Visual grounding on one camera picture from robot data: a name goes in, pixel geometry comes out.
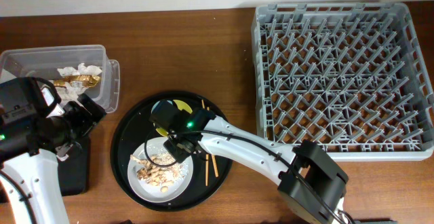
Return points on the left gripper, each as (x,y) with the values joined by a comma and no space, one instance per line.
(87,119)

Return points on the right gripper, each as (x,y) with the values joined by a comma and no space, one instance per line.
(162,119)

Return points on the blue cup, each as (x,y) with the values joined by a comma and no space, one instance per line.
(156,104)

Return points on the white gold wrapper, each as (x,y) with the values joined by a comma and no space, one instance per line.
(75,81)

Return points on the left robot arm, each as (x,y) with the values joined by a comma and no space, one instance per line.
(32,139)

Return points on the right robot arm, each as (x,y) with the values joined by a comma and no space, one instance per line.
(307,178)

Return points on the grey dishwasher rack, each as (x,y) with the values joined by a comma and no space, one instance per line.
(350,77)

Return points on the left wooden chopstick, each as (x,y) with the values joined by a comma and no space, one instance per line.
(207,156)

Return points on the wooden chopstick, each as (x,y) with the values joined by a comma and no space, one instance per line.
(212,159)
(207,156)

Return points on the right wooden chopstick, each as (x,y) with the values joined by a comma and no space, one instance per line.
(212,159)

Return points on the food scraps on plate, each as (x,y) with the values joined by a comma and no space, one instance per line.
(157,172)

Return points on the grey plate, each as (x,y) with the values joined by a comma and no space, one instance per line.
(150,193)

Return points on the round black tray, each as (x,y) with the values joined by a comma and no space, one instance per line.
(135,127)

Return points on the black rectangular bin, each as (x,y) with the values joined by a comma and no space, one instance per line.
(74,169)

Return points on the clear plastic bin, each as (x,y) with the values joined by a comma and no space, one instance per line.
(45,62)

